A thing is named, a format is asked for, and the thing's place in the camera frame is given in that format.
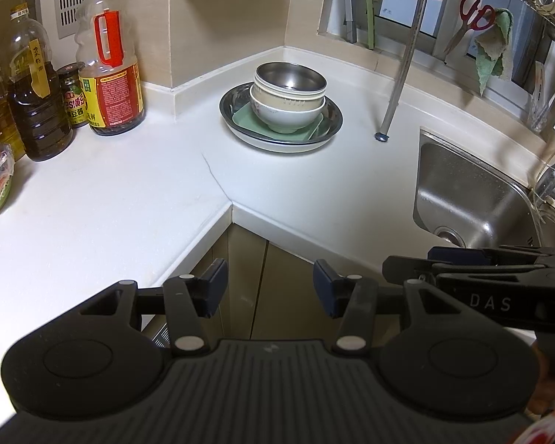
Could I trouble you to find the grey cutting board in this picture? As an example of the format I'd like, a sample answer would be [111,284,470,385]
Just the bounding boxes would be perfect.
[340,0,358,43]

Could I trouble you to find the stainless steel sink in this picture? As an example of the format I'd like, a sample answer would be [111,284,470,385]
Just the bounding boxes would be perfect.
[413,126,555,260]

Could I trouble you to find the clear cup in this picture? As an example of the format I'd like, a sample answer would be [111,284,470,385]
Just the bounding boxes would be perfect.
[530,95,552,133]

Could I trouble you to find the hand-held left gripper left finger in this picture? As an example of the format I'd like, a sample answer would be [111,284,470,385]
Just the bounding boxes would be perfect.
[80,258,229,357]

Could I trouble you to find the green square plate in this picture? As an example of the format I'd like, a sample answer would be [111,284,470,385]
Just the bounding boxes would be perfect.
[229,102,331,144]

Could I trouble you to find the white ceramic bowl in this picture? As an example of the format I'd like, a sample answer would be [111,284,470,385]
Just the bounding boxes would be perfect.
[249,84,327,135]

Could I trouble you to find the red-handled scissors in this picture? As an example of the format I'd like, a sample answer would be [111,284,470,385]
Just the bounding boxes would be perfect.
[441,0,497,56]

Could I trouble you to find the beige base cabinet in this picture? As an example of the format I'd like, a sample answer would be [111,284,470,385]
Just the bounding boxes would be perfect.
[180,222,398,340]

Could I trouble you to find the person's patterned clothing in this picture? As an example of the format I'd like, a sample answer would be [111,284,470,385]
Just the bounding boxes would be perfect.
[513,404,555,444]

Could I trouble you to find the small deep steel bowl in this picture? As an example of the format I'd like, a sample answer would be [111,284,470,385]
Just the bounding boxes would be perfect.
[255,61,328,98]

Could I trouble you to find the green dishcloth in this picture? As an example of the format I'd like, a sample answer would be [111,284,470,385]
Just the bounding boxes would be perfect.
[473,8,515,98]

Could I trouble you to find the large shallow steel bowl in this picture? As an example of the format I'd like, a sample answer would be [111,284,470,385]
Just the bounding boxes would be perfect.
[219,82,344,153]

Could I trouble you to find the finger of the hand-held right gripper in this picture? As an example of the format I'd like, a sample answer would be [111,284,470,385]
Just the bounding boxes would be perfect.
[428,246,555,272]
[382,255,445,284]

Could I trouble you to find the grey vent grille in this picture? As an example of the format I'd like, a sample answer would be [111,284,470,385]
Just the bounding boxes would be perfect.
[55,0,103,40]

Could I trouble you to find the steel faucet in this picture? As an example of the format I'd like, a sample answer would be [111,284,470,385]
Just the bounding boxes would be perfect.
[534,97,555,204]

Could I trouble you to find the cream ribbed bowl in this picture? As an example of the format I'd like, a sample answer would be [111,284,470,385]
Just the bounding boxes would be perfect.
[252,67,328,112]

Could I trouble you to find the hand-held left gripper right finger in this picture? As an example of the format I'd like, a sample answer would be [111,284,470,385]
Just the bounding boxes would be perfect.
[313,259,461,351]

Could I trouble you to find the dark oil bottle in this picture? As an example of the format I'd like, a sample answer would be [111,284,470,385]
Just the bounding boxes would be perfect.
[7,4,75,162]

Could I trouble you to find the person's right hand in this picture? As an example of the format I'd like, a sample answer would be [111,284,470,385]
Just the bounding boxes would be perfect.
[528,346,555,420]

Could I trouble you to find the red-handled soy sauce bottle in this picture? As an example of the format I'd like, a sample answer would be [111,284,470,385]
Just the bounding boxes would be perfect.
[75,0,146,137]

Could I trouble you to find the small sauce jar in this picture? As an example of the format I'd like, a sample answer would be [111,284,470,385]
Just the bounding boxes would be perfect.
[57,62,90,129]

